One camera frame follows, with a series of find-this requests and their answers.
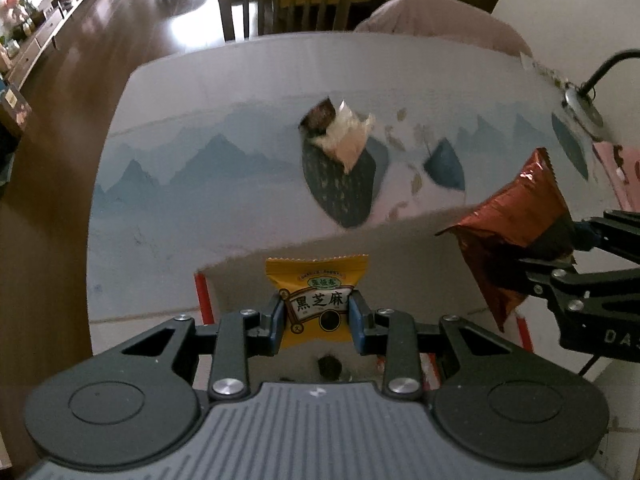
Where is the white box with red edges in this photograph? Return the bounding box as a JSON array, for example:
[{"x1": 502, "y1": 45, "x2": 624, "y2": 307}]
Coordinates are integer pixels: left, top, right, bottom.
[{"x1": 193, "y1": 202, "x2": 535, "y2": 397}]

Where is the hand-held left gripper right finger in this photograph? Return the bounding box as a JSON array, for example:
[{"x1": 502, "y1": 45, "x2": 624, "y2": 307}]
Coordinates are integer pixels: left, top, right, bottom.
[{"x1": 348, "y1": 291, "x2": 521, "y2": 401}]

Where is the metal lamp base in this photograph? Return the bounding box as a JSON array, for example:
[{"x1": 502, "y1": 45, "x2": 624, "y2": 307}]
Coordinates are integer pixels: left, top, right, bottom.
[{"x1": 560, "y1": 87, "x2": 610, "y2": 138}]

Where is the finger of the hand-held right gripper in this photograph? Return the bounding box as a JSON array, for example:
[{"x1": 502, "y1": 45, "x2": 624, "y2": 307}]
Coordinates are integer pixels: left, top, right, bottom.
[
  {"x1": 570, "y1": 209, "x2": 640, "y2": 255},
  {"x1": 514, "y1": 256, "x2": 640, "y2": 312}
]

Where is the brown cake packet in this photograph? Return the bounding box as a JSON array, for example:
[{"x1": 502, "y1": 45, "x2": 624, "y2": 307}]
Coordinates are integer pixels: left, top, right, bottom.
[{"x1": 298, "y1": 97, "x2": 337, "y2": 137}]

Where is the yellow snack packet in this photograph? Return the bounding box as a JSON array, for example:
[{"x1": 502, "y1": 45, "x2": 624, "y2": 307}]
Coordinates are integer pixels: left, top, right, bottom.
[{"x1": 264, "y1": 254, "x2": 371, "y2": 352}]

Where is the wooden sideboard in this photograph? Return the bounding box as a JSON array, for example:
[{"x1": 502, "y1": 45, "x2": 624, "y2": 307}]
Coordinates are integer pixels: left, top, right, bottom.
[{"x1": 0, "y1": 0, "x2": 104, "y2": 92}]

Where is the dark red foil snack bag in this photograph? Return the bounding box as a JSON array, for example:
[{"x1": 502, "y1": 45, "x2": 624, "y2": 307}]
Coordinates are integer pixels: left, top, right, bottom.
[{"x1": 435, "y1": 147, "x2": 577, "y2": 333}]

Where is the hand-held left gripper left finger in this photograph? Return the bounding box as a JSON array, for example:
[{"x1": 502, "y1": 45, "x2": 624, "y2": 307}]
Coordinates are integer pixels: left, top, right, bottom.
[{"x1": 120, "y1": 292, "x2": 287, "y2": 401}]

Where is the cream snack packet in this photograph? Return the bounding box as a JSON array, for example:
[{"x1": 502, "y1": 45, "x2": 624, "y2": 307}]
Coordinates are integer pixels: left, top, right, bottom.
[{"x1": 314, "y1": 99, "x2": 377, "y2": 174}]

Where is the pink cloth-covered chair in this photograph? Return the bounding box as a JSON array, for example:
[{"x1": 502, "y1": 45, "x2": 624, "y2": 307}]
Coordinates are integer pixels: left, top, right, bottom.
[{"x1": 354, "y1": 0, "x2": 535, "y2": 59}]

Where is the pink patterned packet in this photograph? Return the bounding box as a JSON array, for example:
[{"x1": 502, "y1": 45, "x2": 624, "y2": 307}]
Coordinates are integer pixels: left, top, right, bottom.
[{"x1": 592, "y1": 141, "x2": 640, "y2": 209}]

